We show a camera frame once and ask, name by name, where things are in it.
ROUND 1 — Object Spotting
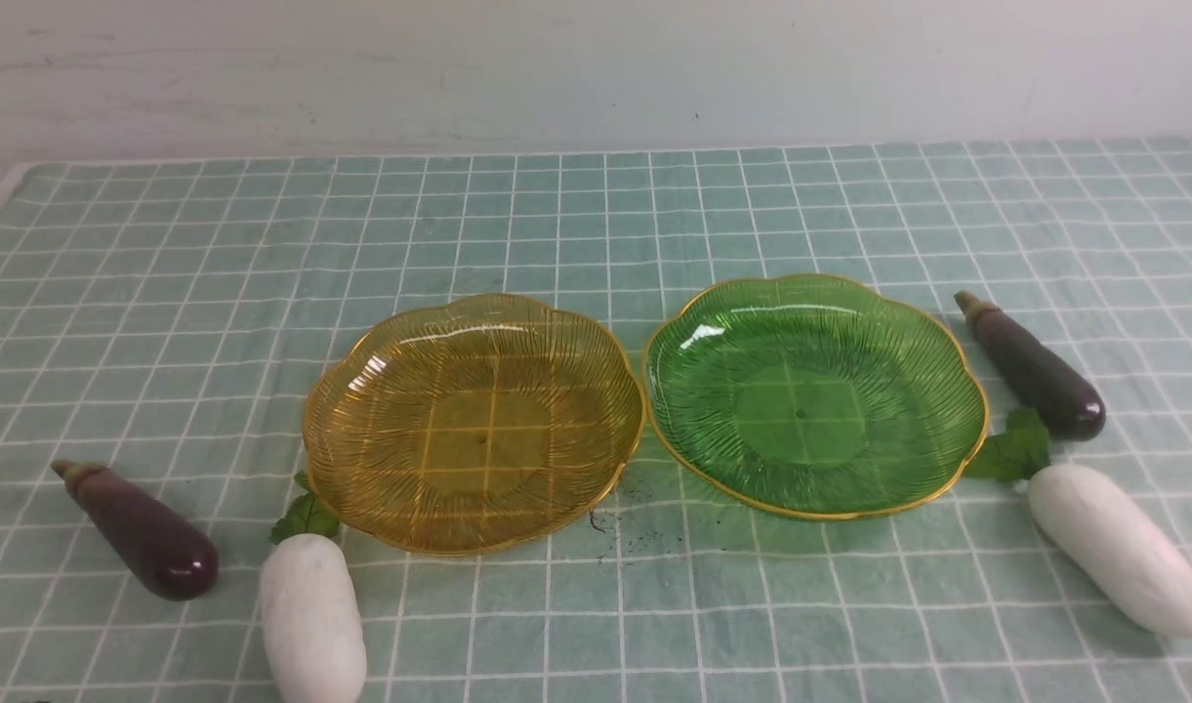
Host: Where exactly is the white radish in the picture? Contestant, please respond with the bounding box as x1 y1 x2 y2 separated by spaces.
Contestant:
257 471 368 702
964 408 1192 640

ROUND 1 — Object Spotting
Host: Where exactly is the purple eggplant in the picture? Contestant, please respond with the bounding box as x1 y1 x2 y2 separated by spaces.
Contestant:
51 460 221 601
952 290 1107 441

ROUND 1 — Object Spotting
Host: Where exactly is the amber plastic plate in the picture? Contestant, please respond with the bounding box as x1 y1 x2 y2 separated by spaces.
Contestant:
302 293 646 556

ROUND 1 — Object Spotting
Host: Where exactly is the green plastic plate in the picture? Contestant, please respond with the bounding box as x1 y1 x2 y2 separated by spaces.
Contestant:
641 274 991 521

